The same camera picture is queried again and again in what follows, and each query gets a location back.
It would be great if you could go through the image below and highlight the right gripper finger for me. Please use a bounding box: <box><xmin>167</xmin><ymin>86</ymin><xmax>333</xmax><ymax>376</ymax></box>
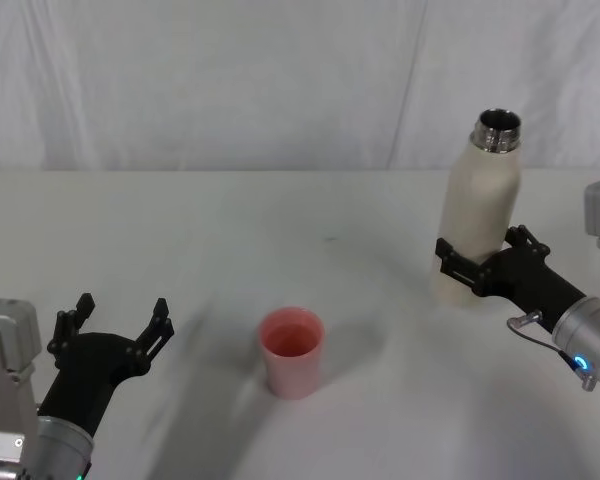
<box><xmin>502</xmin><ymin>225</ymin><xmax>552</xmax><ymax>262</ymax></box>
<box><xmin>434</xmin><ymin>238</ymin><xmax>489</xmax><ymax>297</ymax></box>

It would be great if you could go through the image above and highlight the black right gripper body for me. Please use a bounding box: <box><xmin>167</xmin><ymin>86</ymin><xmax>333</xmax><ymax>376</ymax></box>
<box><xmin>477</xmin><ymin>247</ymin><xmax>590</xmax><ymax>335</ymax></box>

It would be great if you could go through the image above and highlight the pink cup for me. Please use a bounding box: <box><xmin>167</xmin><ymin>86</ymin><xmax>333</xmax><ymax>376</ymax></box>
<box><xmin>257</xmin><ymin>307</ymin><xmax>326</xmax><ymax>400</ymax></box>

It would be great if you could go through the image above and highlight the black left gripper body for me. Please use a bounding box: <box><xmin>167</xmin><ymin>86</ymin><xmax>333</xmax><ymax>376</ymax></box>
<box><xmin>37</xmin><ymin>332</ymin><xmax>150</xmax><ymax>437</ymax></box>

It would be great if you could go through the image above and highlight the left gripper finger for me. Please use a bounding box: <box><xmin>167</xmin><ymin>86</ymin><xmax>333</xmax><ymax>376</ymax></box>
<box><xmin>46</xmin><ymin>293</ymin><xmax>97</xmax><ymax>357</ymax></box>
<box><xmin>128</xmin><ymin>297</ymin><xmax>175</xmax><ymax>376</ymax></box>

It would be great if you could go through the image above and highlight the white curtain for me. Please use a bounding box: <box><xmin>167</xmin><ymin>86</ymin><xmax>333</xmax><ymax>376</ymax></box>
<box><xmin>0</xmin><ymin>0</ymin><xmax>600</xmax><ymax>174</ymax></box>

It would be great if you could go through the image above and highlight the cream vacuum bottle steel neck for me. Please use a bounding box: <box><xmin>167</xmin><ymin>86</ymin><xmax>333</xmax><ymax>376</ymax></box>
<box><xmin>431</xmin><ymin>107</ymin><xmax>524</xmax><ymax>310</ymax></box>

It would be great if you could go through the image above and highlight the thin dark cable silver plug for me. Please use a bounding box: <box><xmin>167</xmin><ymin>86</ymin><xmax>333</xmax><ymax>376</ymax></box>
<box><xmin>505</xmin><ymin>309</ymin><xmax>577</xmax><ymax>372</ymax></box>

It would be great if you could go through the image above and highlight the white table cloth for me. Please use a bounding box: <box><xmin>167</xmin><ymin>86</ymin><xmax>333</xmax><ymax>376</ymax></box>
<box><xmin>0</xmin><ymin>167</ymin><xmax>600</xmax><ymax>480</ymax></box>

